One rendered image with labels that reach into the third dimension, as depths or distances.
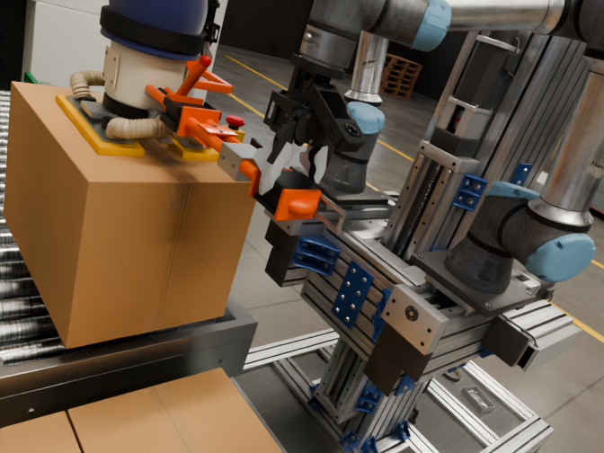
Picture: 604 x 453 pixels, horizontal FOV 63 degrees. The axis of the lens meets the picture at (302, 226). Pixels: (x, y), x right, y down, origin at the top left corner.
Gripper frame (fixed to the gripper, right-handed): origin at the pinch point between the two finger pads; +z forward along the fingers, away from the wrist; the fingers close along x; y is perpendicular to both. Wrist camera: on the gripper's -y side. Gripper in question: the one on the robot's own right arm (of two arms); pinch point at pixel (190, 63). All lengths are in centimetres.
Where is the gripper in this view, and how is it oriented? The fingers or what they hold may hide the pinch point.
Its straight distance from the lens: 164.4
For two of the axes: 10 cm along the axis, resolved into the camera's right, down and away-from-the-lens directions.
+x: 7.6, -0.5, 6.5
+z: -3.0, 8.6, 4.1
